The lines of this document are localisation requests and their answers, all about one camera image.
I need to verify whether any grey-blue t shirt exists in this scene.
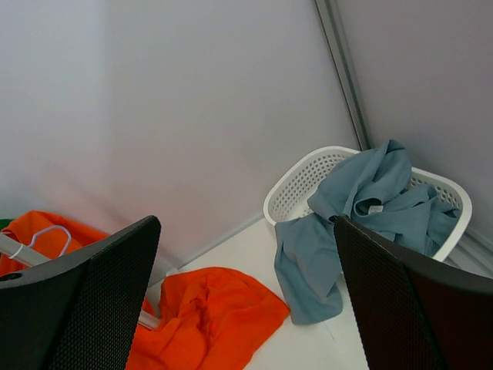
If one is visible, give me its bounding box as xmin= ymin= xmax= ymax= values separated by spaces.
xmin=274 ymin=140 xmax=459 ymax=325

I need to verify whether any orange t shirt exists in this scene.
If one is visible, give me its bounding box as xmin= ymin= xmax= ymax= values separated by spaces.
xmin=1 ymin=210 xmax=290 ymax=369

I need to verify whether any metal clothes rack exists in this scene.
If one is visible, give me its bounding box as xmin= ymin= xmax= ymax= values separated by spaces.
xmin=0 ymin=233 xmax=161 ymax=331

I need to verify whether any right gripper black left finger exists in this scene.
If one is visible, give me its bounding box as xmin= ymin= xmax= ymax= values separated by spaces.
xmin=1 ymin=216 xmax=161 ymax=369

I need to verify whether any white perforated plastic basket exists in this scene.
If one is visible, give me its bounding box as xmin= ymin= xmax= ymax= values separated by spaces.
xmin=263 ymin=146 xmax=472 ymax=262

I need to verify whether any pink wire hanger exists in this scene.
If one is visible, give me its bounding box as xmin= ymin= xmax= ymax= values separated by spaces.
xmin=2 ymin=225 xmax=72 ymax=257

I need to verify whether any green t shirt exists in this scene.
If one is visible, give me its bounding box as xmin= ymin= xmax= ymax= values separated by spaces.
xmin=0 ymin=219 xmax=12 ymax=230

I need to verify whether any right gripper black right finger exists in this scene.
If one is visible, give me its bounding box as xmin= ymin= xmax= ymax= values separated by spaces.
xmin=334 ymin=217 xmax=492 ymax=369

